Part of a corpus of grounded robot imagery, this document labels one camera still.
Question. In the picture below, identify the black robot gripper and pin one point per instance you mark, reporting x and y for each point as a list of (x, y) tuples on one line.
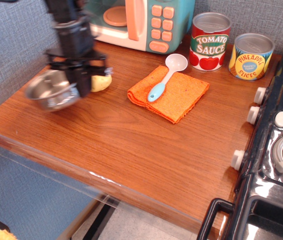
[(76, 51)]

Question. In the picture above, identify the stainless steel pot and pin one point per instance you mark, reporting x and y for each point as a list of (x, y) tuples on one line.
[(52, 91)]

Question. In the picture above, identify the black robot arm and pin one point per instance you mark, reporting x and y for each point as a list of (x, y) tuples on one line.
[(64, 11)]

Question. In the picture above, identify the orange object at corner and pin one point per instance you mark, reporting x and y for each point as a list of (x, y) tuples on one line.
[(5, 235)]

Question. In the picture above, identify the yellow toy potato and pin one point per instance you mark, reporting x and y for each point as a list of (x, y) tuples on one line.
[(100, 83)]

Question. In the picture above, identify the teal toy microwave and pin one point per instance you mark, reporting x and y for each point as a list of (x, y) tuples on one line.
[(155, 26)]

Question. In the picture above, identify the white and blue spoon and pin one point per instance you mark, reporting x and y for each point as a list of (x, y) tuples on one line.
[(175, 63)]

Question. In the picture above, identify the orange folded cloth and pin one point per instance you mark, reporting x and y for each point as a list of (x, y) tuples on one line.
[(180, 95)]

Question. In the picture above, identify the tomato sauce can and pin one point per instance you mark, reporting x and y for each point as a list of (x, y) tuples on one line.
[(209, 40)]

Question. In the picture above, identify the pineapple slices can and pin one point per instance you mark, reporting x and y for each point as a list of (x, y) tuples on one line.
[(251, 55)]

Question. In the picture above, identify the black toy stove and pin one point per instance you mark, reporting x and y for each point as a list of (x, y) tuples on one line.
[(257, 210)]

